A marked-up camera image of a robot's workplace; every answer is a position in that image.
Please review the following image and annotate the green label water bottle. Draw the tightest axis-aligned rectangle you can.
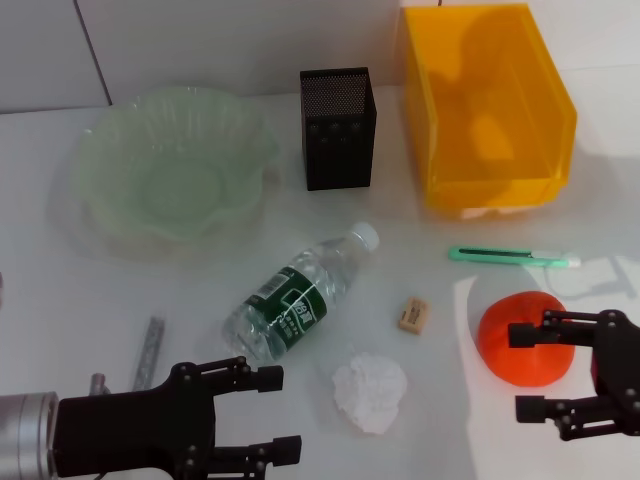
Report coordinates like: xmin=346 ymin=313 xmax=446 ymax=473
xmin=221 ymin=221 xmax=380 ymax=365

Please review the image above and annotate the red tomato-shaped toy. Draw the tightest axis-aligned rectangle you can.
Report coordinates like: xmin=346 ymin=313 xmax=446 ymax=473
xmin=478 ymin=291 xmax=576 ymax=387

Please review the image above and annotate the beige eraser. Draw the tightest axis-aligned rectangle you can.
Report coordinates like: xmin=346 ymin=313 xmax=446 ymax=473
xmin=398 ymin=296 xmax=431 ymax=335

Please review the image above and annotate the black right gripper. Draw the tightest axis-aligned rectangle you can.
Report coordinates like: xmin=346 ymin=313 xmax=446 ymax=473
xmin=508 ymin=308 xmax=640 ymax=442

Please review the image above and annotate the green glass fruit plate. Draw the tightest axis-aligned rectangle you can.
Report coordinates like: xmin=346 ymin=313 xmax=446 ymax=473
xmin=47 ymin=85 xmax=284 ymax=261

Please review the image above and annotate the yellow plastic bin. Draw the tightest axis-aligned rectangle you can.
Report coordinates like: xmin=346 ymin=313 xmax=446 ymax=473
xmin=403 ymin=2 xmax=579 ymax=210

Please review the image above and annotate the grey marker pen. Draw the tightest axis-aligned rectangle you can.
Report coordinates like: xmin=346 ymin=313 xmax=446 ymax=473
xmin=130 ymin=315 xmax=167 ymax=394

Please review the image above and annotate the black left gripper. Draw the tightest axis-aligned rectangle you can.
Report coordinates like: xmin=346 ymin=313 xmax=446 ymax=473
xmin=53 ymin=355 xmax=304 ymax=480

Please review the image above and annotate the white paper ball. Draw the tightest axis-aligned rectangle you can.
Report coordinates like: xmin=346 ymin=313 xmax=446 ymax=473
xmin=331 ymin=351 xmax=409 ymax=435

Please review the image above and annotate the black mesh pen holder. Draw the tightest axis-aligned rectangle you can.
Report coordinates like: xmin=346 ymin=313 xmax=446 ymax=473
xmin=299 ymin=66 xmax=377 ymax=192

